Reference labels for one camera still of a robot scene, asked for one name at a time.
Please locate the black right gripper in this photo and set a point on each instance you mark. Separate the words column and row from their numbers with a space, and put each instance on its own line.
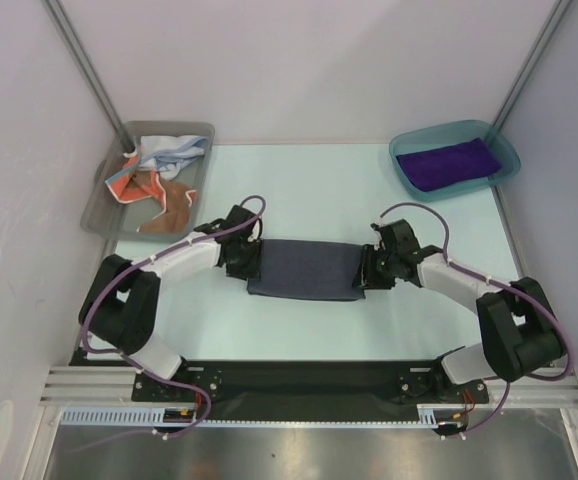
column 369, row 267

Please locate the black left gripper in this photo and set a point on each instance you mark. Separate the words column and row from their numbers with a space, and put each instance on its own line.
column 251, row 269

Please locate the dark blue-grey towel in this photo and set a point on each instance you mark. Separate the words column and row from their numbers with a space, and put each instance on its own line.
column 308, row 270

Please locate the purple microfiber towel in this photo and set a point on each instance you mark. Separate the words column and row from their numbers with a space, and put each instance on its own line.
column 442, row 167

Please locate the orange towel with teal trim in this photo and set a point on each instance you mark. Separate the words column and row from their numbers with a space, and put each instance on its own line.
column 131, row 185

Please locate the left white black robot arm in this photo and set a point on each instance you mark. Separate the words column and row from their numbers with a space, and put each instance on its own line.
column 118, row 314

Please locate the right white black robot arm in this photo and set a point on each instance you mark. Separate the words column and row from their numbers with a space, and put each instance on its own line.
column 519, row 333

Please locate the brown towel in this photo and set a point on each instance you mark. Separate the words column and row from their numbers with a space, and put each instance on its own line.
column 175, row 198

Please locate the teal transparent plastic tray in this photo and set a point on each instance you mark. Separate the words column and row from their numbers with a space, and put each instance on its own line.
column 450, row 134

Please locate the light blue towel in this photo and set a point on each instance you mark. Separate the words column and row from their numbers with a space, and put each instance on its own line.
column 168, row 155

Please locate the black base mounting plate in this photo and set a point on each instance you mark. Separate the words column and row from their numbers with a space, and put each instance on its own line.
column 408, row 381

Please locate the grey plastic bin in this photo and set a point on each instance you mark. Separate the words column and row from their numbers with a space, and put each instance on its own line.
column 105, row 216

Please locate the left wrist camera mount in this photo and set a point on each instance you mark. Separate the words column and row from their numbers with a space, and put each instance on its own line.
column 256, row 232

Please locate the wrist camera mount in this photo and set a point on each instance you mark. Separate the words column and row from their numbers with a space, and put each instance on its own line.
column 384, row 234
column 256, row 232

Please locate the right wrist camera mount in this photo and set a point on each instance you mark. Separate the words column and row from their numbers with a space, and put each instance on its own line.
column 384, row 234

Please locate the left aluminium corner post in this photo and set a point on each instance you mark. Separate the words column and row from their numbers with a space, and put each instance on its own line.
column 71, row 39

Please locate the aluminium corner post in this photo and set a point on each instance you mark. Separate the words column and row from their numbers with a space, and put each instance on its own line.
column 547, row 33
column 71, row 39

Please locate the right aluminium corner post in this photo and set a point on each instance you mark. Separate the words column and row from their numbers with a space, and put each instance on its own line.
column 547, row 33

